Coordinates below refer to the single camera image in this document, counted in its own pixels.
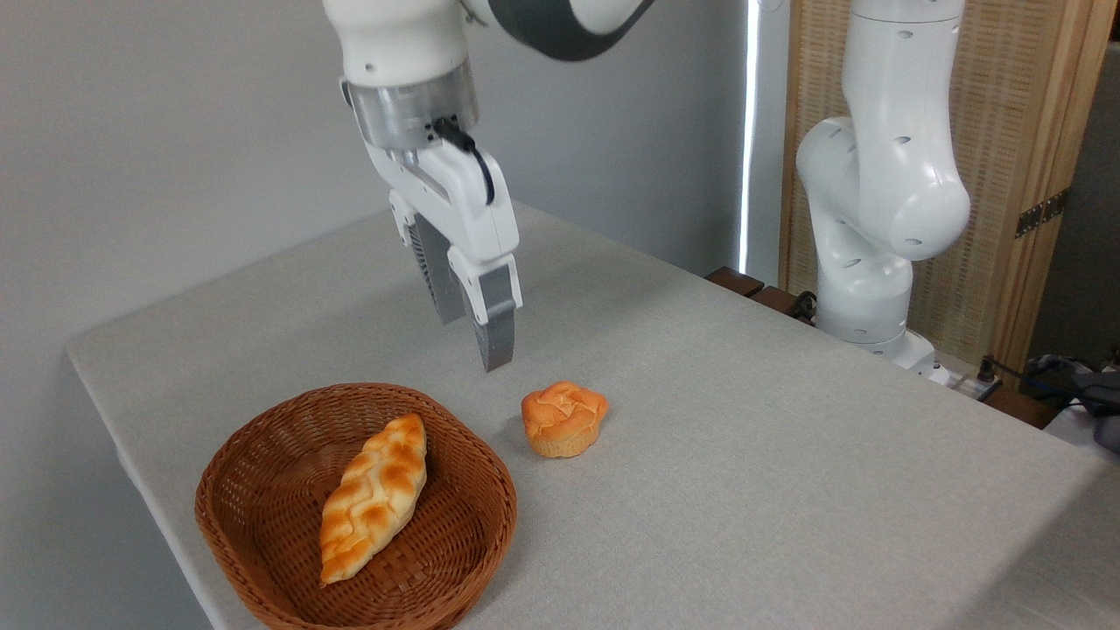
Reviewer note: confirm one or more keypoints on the white power strip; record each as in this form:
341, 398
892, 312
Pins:
962, 382

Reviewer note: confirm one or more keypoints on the dark grey bag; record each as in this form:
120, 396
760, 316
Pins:
1102, 394

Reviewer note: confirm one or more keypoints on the brown wicker basket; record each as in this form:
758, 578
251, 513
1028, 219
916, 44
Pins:
262, 490

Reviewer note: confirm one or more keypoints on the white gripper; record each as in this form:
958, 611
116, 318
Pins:
464, 219

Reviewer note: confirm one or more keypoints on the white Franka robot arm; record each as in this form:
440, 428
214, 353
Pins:
892, 175

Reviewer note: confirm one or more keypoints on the round orange bread bun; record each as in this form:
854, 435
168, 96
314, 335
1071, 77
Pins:
564, 420

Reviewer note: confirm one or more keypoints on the grey tablecloth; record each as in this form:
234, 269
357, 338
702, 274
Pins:
744, 507

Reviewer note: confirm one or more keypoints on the metal screen hinge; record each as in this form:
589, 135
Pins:
1041, 213

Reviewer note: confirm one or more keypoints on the long braided bread loaf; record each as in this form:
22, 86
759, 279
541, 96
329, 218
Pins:
372, 499

